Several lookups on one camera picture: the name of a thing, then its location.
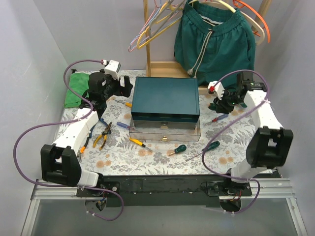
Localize blue red screwdriver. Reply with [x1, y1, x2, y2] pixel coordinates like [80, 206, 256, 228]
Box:
[207, 114, 229, 123]
[116, 121, 135, 130]

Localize orange handled screwdriver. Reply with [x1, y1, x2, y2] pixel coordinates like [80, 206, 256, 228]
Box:
[115, 100, 132, 108]

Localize long green screwdriver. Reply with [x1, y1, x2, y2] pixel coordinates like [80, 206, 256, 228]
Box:
[185, 141, 220, 162]

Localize yellow black screwdriver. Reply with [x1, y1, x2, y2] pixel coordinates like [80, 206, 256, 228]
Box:
[129, 137, 152, 151]

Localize clear acrylic drawer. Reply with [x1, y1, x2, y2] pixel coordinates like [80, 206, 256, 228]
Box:
[129, 115, 201, 142]

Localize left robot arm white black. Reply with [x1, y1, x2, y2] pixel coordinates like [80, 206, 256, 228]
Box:
[40, 70, 133, 197]

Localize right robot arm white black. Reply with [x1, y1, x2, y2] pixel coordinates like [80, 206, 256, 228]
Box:
[208, 70, 293, 196]

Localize wooden rack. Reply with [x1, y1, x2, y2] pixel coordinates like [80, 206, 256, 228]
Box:
[143, 0, 274, 96]

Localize green folded cloth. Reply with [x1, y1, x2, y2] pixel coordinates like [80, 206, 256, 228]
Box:
[64, 72, 89, 108]

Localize teal drawer box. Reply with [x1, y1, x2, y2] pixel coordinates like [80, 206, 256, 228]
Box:
[131, 76, 200, 123]

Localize stubby green screwdriver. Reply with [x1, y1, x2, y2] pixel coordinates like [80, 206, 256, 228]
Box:
[168, 145, 187, 156]

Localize yellow hanger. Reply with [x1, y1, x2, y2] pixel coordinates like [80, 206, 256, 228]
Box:
[132, 0, 186, 50]

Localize green shorts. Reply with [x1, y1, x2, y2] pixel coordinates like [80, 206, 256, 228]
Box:
[174, 0, 256, 87]

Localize cream hanger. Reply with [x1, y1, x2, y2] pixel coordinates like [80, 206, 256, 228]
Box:
[178, 1, 260, 49]

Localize pink hanger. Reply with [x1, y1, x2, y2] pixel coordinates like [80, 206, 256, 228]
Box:
[128, 0, 162, 53]

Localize grey hanger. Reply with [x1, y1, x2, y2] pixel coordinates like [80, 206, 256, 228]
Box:
[148, 0, 185, 39]

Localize orange hanger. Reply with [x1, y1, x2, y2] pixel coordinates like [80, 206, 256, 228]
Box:
[232, 0, 272, 43]

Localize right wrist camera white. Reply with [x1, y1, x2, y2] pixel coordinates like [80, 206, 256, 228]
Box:
[207, 81, 224, 100]

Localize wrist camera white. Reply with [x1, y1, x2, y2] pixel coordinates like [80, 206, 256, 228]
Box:
[207, 81, 224, 100]
[101, 59, 121, 81]

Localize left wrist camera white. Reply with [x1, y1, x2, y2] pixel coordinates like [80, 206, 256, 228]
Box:
[101, 59, 121, 81]

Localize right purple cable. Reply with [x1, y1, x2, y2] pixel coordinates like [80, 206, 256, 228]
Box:
[201, 69, 270, 214]

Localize purple cable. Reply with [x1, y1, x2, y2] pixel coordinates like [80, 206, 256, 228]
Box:
[201, 69, 270, 214]
[13, 59, 125, 221]

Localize blue handled cutters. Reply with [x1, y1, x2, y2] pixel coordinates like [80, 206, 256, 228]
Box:
[88, 118, 108, 139]

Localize yellow handled pliers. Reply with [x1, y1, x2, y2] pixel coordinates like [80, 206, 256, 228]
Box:
[93, 122, 112, 150]

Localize orange handled cutters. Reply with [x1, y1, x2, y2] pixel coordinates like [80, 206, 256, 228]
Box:
[77, 136, 90, 162]

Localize aluminium rail frame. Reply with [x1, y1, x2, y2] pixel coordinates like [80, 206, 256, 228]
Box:
[22, 174, 307, 236]

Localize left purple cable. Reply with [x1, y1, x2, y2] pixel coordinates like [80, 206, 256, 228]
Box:
[13, 59, 125, 221]

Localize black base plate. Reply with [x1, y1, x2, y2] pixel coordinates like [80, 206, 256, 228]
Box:
[76, 175, 253, 207]

